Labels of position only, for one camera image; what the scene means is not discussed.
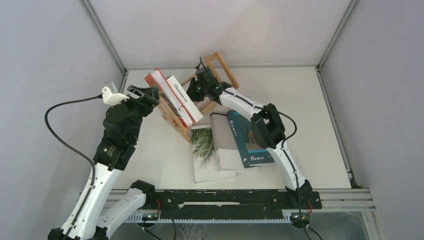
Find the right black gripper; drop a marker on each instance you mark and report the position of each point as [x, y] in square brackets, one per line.
[190, 92]

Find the wooden book rack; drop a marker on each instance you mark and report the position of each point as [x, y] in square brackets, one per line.
[214, 61]

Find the coffee cover white book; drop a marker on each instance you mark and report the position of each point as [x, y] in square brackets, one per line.
[184, 99]

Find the palm leaf white book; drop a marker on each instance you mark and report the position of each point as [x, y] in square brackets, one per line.
[205, 163]

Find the grey white notebook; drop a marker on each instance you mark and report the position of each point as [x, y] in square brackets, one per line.
[226, 150]

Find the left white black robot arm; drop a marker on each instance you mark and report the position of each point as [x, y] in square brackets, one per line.
[89, 220]

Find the aluminium frame rail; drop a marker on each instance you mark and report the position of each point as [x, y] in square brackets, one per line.
[332, 200]

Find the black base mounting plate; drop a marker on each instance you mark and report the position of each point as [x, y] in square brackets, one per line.
[235, 204]

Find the teal Humor book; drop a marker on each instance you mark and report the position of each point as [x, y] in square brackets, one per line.
[251, 154]

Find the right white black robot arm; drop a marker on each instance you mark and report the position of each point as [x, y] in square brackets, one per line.
[267, 126]

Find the orange cover book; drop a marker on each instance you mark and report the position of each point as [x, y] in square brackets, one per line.
[156, 79]

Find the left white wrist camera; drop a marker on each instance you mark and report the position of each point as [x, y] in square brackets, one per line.
[111, 96]

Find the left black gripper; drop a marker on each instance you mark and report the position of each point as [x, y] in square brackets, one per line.
[151, 92]

